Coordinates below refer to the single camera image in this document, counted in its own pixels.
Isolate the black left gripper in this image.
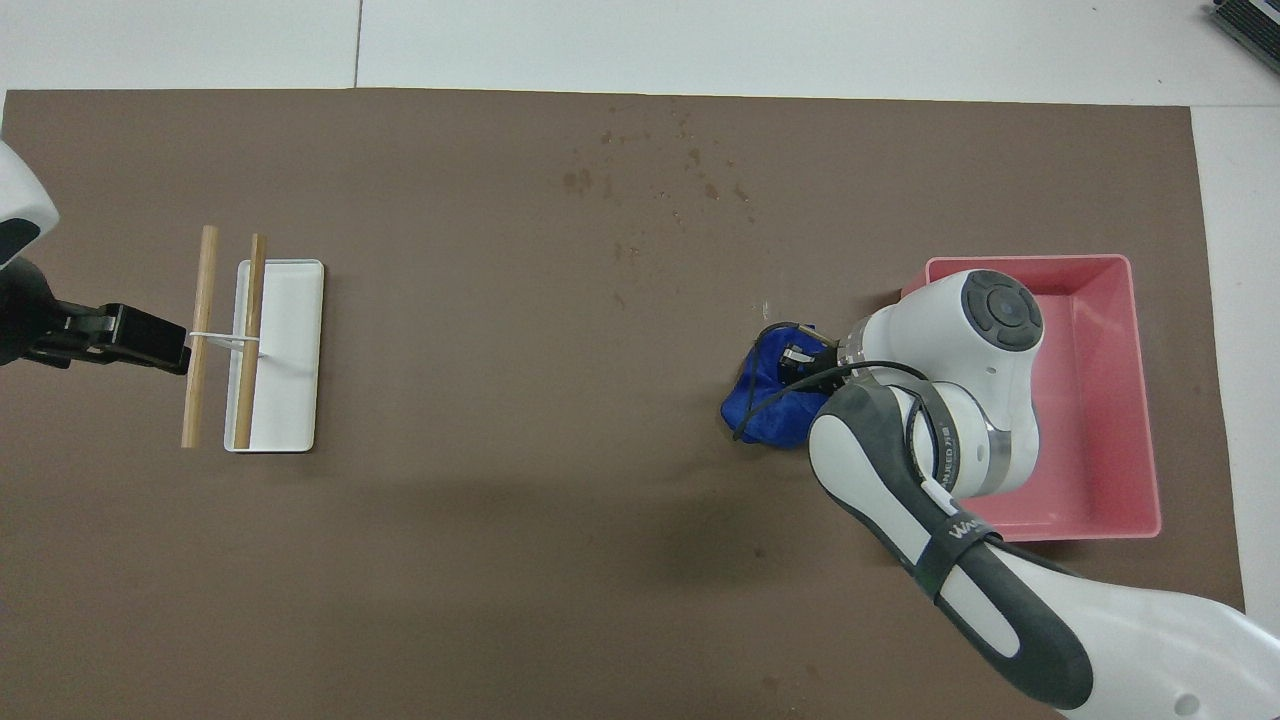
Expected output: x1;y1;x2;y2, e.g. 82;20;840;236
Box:
30;303;190;376

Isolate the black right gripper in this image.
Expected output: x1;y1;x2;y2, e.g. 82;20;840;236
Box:
780;340;856;391

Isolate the blue towel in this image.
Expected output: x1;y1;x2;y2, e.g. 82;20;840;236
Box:
722;322;851;449

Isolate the white towel rack base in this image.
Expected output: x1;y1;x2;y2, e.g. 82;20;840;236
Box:
190;259;326;454

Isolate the long pale wooden rod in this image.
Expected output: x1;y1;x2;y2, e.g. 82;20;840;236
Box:
181;226;220;449

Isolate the short darker wooden rod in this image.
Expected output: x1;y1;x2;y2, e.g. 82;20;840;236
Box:
233;234;269;450

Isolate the pink plastic bin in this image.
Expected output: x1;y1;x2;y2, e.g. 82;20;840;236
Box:
900;255;1163;543

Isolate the brown table mat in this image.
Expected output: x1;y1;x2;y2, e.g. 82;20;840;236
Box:
0;88;1259;720

